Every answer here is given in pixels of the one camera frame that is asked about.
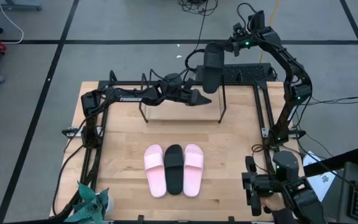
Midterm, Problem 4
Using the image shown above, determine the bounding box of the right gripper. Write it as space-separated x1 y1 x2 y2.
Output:
222 35 254 58

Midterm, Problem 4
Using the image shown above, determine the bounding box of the black aluminium table frame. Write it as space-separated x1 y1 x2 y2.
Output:
82 70 291 224

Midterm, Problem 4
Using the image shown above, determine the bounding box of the black cable bundle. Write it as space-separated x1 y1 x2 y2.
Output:
177 0 219 17

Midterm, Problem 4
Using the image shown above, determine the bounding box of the silver mounting bracket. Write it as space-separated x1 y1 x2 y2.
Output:
260 126 306 139
62 126 85 139

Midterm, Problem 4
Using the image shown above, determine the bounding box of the black slide sandal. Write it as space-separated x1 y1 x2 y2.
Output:
202 42 226 95
163 144 185 196

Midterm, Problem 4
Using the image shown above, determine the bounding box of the person's forearm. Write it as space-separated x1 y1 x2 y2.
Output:
271 207 298 224

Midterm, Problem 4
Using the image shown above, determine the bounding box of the black perforated computer box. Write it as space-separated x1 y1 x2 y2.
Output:
195 63 276 84

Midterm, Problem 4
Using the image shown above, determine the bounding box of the white paper sheet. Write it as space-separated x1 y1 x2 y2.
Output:
302 150 337 202

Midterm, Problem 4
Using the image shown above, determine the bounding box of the pink slide sandal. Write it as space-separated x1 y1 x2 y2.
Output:
144 144 168 198
183 143 204 198

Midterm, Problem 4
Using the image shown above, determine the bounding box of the white plant pot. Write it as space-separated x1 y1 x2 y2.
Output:
96 190 116 218

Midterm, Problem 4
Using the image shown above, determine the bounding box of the person's hand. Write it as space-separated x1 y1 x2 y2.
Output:
260 192 287 215

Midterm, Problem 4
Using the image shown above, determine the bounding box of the wooden shelf black metal frame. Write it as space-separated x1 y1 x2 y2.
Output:
138 72 228 124

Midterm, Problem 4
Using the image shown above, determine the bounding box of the yellow cable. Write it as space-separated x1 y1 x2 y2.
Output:
259 0 282 64

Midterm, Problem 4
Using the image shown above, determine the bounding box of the white floor cable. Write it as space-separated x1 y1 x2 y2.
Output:
0 0 25 45

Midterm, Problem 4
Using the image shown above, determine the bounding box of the grey stand base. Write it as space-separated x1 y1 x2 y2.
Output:
0 0 42 12

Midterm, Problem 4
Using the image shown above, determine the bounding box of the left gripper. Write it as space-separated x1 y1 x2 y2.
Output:
162 73 213 106

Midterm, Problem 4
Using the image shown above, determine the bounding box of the green artificial plant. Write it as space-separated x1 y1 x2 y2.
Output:
63 182 111 224

